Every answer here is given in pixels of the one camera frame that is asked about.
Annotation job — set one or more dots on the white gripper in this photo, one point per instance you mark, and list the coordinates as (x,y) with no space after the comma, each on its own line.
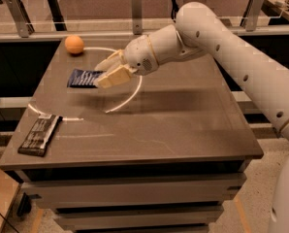
(139,56)

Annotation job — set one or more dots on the blue rxbar blueberry wrapper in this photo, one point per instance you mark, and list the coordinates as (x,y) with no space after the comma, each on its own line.
(83,78)

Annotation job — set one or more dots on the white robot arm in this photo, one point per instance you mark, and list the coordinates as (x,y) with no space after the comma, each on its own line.
(198,30)

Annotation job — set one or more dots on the black rxbar chocolate wrapper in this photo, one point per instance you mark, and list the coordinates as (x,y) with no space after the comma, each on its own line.
(37,139)

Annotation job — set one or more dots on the orange ball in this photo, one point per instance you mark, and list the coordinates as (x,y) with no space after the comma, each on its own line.
(74,44)

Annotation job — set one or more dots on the black table leg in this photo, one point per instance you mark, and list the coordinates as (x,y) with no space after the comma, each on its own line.
(57,17)

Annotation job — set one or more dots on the clear acrylic barrier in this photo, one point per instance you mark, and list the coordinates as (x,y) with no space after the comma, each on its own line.
(95,25)

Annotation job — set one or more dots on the grey drawer cabinet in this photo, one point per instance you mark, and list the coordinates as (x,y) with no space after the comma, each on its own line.
(148,204)

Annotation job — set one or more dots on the middle metal bracket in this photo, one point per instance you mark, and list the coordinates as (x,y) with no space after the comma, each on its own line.
(137,19)

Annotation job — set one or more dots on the metal bracket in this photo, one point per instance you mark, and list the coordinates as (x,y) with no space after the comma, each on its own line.
(253,11)
(22,21)
(137,19)

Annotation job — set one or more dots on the left metal bracket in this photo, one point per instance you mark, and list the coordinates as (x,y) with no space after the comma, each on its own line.
(22,21)

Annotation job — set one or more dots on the right metal bracket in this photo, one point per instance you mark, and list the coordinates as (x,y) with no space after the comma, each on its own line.
(253,11)

